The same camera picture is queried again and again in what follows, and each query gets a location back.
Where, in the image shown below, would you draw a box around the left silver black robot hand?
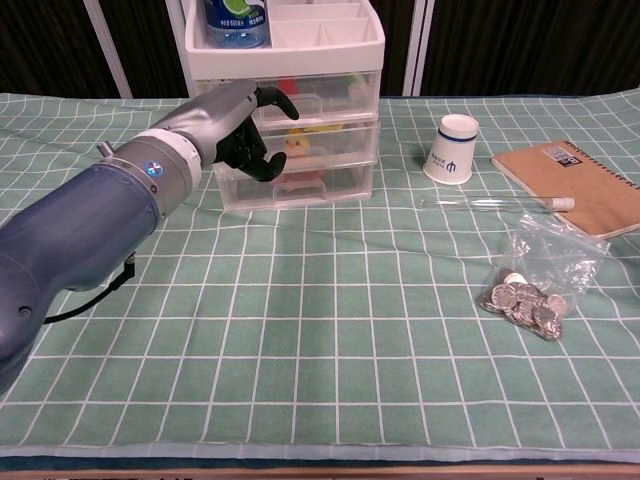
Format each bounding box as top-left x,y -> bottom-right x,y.
172,79 -> 300,182

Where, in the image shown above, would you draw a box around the yellow rubber duck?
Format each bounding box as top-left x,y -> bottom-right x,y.
283,128 -> 312,156

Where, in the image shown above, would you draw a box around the transparent drawer with bell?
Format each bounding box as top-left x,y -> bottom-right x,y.
254,118 -> 381,169

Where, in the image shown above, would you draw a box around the transparent drawer with soccer ball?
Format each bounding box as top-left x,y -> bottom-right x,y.
194,70 -> 384,126

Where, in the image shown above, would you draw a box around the transparent drawer with pink toy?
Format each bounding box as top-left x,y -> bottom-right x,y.
213,160 -> 375,209

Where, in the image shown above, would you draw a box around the blue drink bottle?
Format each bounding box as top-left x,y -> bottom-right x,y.
202,0 -> 274,50

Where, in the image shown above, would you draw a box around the pink toy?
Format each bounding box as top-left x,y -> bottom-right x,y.
277,171 -> 321,189

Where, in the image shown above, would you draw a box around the green checked tablecloth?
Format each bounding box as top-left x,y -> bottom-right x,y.
0,92 -> 640,461

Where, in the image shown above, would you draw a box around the white paper cup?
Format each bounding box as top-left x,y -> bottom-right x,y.
422,113 -> 480,186

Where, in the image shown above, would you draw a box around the glass test tube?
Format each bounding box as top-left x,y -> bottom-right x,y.
418,195 -> 576,212

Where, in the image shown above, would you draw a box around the clear bag of coins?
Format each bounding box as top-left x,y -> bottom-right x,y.
475,212 -> 612,342

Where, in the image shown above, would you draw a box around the brown spiral notebook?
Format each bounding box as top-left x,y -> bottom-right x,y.
489,139 -> 640,240

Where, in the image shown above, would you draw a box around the white plastic drawer organizer frame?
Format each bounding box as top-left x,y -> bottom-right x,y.
184,0 -> 387,211

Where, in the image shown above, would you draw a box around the white partition post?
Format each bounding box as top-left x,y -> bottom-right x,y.
82,0 -> 134,99
402,0 -> 436,97

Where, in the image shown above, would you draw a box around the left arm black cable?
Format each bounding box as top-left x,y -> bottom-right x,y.
42,254 -> 137,326

